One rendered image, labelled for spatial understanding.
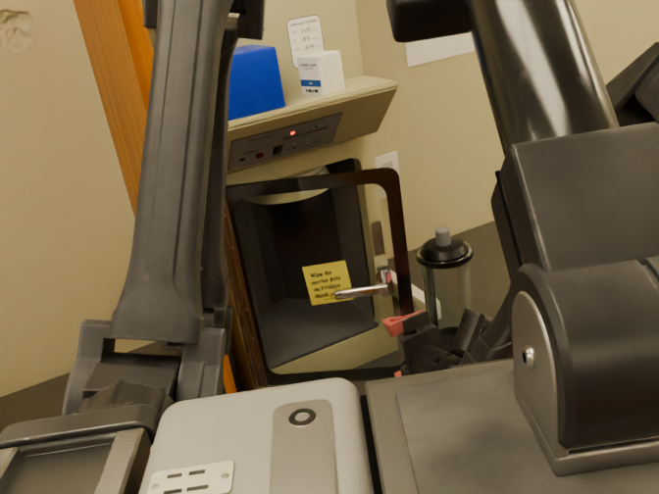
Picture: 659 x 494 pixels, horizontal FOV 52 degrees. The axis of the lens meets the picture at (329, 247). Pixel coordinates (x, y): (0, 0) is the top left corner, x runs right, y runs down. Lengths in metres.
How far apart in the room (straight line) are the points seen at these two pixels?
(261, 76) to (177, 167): 0.53
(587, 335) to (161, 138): 0.36
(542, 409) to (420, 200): 1.62
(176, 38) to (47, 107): 0.98
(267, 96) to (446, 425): 0.79
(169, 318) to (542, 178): 0.31
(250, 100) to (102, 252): 0.68
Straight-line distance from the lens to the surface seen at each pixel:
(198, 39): 0.54
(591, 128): 0.28
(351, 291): 1.10
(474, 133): 1.93
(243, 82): 1.01
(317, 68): 1.08
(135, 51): 0.99
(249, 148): 1.07
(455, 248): 1.27
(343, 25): 1.19
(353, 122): 1.14
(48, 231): 1.56
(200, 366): 0.49
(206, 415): 0.32
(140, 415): 0.37
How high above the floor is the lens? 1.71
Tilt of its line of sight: 23 degrees down
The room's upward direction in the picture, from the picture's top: 9 degrees counter-clockwise
